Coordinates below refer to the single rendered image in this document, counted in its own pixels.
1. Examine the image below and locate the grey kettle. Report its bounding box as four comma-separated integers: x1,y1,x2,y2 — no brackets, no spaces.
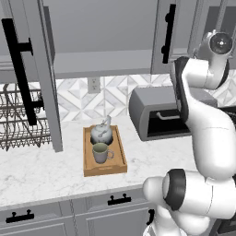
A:
89,114,114,145

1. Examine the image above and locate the grey toaster oven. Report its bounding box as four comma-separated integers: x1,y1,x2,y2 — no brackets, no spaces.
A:
128,85,219,143

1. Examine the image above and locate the grey mug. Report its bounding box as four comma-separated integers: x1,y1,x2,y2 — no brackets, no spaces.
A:
91,142,115,165

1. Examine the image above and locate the black drawer handle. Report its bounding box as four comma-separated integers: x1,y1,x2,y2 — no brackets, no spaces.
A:
5,208,36,224
107,193,133,207

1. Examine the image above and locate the open grey wall cabinet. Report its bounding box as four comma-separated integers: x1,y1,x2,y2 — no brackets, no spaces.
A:
41,0,160,80

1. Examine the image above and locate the short black door handle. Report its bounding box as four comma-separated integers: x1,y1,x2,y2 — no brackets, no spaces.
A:
160,3,177,65

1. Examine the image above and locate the grey drawer front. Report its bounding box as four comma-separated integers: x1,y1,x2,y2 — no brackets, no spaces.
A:
85,187,152,214
0,200,64,229

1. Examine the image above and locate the wooden tray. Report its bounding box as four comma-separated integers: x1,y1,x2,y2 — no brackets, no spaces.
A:
82,124,128,178

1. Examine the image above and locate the grey cabinet door short handle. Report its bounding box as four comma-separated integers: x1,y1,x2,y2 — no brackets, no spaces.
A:
149,0,201,75

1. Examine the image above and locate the black range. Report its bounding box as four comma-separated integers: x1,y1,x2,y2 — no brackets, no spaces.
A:
216,218,236,236

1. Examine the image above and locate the black cupboard door handle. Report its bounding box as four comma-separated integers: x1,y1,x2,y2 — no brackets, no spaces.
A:
146,208,156,227

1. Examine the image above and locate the pale toaster oven handle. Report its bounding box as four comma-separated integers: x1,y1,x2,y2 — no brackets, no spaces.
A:
155,112,183,121

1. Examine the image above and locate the grey cabinet door long handle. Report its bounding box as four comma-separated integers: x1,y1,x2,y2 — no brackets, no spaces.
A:
6,0,65,153

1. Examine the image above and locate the long black door handle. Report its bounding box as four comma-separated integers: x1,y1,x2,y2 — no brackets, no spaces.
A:
1,18,45,126

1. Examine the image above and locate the grey glass-front wall cabinet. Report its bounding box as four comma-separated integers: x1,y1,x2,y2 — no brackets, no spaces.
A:
187,0,236,58

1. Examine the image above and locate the white wall outlet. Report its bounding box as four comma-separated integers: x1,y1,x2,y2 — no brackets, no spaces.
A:
87,77,101,94

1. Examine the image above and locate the grey base cupboard door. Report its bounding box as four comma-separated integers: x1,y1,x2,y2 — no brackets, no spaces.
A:
0,222,68,236
75,206,158,236

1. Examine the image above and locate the dark wire dish rack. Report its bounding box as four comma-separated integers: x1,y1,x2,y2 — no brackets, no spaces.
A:
0,82,53,152

